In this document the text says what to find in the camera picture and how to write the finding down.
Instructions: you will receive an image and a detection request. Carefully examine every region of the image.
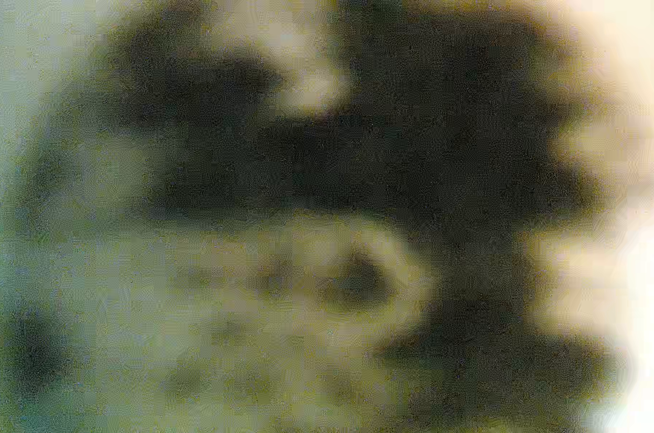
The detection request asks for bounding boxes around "black white houndstooth scarf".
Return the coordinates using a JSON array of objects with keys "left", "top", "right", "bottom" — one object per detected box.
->
[{"left": 0, "top": 1, "right": 632, "bottom": 432}]

